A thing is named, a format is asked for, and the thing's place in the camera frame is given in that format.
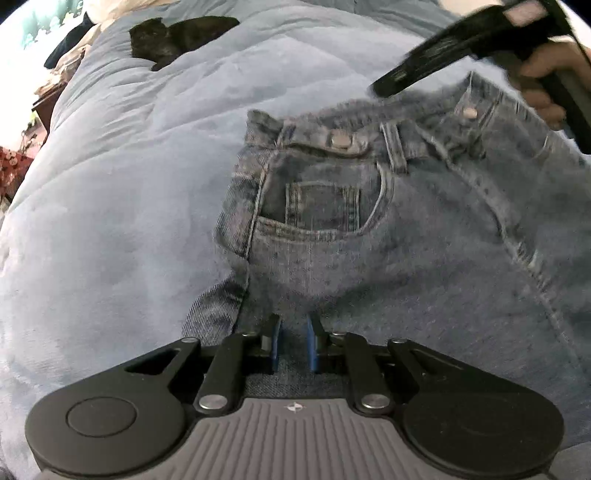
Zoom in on black cloth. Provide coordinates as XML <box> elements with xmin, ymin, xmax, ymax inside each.
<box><xmin>44</xmin><ymin>11</ymin><xmax>98</xmax><ymax>70</ymax></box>

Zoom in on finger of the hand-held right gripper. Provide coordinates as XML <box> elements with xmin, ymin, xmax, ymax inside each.
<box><xmin>372</xmin><ymin>39</ymin><xmax>444</xmax><ymax>97</ymax></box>

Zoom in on person's right hand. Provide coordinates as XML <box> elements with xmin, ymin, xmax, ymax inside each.
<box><xmin>510</xmin><ymin>41</ymin><xmax>591</xmax><ymax>132</ymax></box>

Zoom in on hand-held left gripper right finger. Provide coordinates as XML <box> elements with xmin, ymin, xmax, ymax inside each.
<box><xmin>307</xmin><ymin>314</ymin><xmax>465</xmax><ymax>415</ymax></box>

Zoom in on teal printed curtain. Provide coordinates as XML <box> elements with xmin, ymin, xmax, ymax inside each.
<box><xmin>18</xmin><ymin>0</ymin><xmax>86</xmax><ymax>47</ymax></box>

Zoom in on red patterned cloth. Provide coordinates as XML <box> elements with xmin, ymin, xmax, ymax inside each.
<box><xmin>0</xmin><ymin>147</ymin><xmax>31</xmax><ymax>204</ymax></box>

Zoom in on blue denim jeans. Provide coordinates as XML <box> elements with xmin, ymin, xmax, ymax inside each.
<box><xmin>182</xmin><ymin>71</ymin><xmax>591</xmax><ymax>448</ymax></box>

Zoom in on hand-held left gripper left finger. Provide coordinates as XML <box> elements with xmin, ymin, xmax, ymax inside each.
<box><xmin>124</xmin><ymin>314</ymin><xmax>283</xmax><ymax>416</ymax></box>

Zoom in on blue fleece blanket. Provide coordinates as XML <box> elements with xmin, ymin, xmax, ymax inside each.
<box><xmin>0</xmin><ymin>0</ymin><xmax>591</xmax><ymax>480</ymax></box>

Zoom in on black cat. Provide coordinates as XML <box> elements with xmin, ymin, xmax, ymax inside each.
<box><xmin>129</xmin><ymin>16</ymin><xmax>241</xmax><ymax>72</ymax></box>

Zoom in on dark wooden cabinet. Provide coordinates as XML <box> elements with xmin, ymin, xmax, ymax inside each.
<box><xmin>32</xmin><ymin>83</ymin><xmax>63</xmax><ymax>134</ymax></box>

